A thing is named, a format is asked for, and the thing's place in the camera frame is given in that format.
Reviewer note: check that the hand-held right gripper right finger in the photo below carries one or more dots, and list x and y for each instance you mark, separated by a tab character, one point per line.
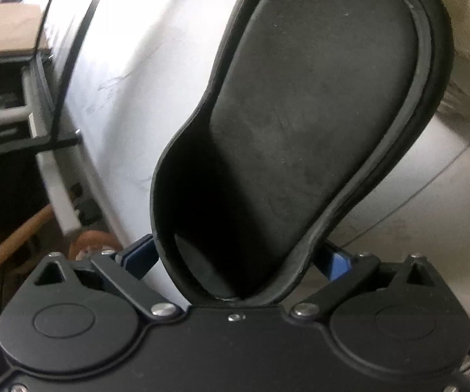
337	264

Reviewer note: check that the cardboard box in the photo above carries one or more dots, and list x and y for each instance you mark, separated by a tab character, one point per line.
3	28

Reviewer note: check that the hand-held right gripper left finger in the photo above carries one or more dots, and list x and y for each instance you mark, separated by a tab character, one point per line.
140	254

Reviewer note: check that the black shoe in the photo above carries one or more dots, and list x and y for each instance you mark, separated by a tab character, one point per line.
305	130

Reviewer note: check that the black metal rack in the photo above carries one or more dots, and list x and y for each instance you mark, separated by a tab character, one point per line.
10	90

